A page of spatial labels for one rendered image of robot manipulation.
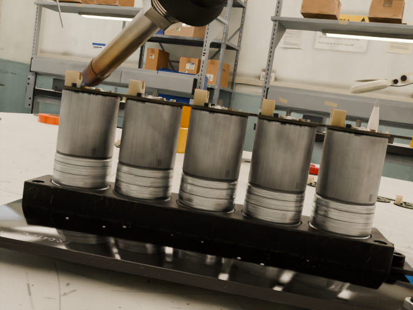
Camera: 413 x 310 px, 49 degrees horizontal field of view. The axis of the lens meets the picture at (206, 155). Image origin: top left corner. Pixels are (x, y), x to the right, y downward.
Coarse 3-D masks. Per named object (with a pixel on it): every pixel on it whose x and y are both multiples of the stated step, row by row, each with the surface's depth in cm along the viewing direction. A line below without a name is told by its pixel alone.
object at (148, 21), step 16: (144, 0) 13; (144, 16) 14; (160, 16) 13; (128, 32) 15; (144, 32) 14; (112, 48) 15; (128, 48) 15; (96, 64) 16; (112, 64) 16; (96, 80) 17
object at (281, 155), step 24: (264, 120) 18; (264, 144) 18; (288, 144) 17; (312, 144) 18; (264, 168) 18; (288, 168) 18; (264, 192) 18; (288, 192) 18; (264, 216) 18; (288, 216) 18
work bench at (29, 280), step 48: (0, 144) 41; (48, 144) 46; (0, 192) 25; (240, 192) 35; (384, 192) 48; (0, 288) 14; (48, 288) 14; (96, 288) 14; (144, 288) 15; (192, 288) 16
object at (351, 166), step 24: (336, 144) 17; (360, 144) 17; (384, 144) 17; (336, 168) 17; (360, 168) 17; (336, 192) 17; (360, 192) 17; (312, 216) 18; (336, 216) 17; (360, 216) 17
